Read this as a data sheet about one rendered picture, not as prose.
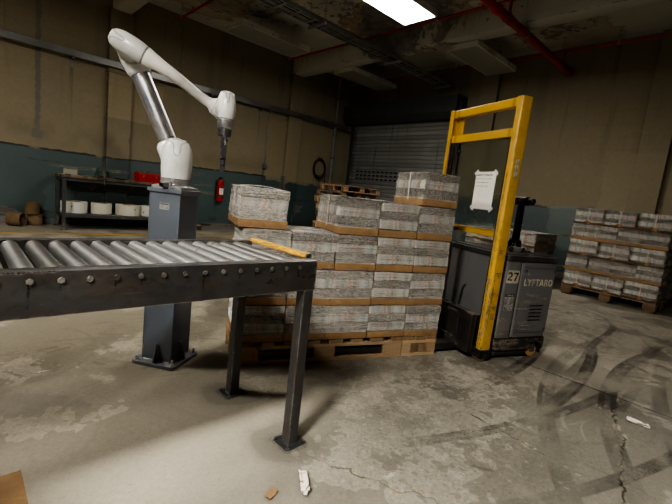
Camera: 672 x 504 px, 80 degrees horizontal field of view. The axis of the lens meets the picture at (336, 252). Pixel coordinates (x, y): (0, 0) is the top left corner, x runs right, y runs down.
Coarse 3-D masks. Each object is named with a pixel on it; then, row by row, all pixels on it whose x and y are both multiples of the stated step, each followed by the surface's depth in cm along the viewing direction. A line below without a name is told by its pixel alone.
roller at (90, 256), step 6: (78, 240) 148; (72, 246) 143; (78, 246) 140; (84, 246) 138; (78, 252) 136; (84, 252) 132; (90, 252) 130; (96, 252) 131; (84, 258) 130; (90, 258) 126; (96, 258) 124; (102, 258) 123; (90, 264) 124; (96, 264) 120; (102, 264) 118; (108, 264) 117; (114, 264) 118
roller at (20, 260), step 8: (8, 240) 134; (0, 248) 130; (8, 248) 124; (16, 248) 123; (8, 256) 116; (16, 256) 114; (24, 256) 116; (8, 264) 112; (16, 264) 107; (24, 264) 106
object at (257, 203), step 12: (240, 192) 228; (252, 192) 226; (264, 192) 228; (276, 192) 231; (288, 192) 234; (240, 204) 225; (252, 204) 228; (264, 204) 230; (276, 204) 233; (288, 204) 236; (240, 216) 226; (252, 216) 229; (264, 216) 231; (276, 216) 234
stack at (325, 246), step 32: (288, 256) 241; (320, 256) 249; (352, 256) 258; (384, 256) 266; (320, 288) 253; (352, 288) 261; (384, 288) 270; (256, 320) 241; (288, 320) 249; (320, 320) 257; (352, 320) 265; (384, 320) 274; (256, 352) 244; (288, 352) 266; (320, 352) 260; (384, 352) 279
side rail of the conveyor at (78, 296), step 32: (0, 288) 96; (32, 288) 100; (64, 288) 105; (96, 288) 110; (128, 288) 116; (160, 288) 122; (192, 288) 129; (224, 288) 137; (256, 288) 146; (288, 288) 156; (0, 320) 97
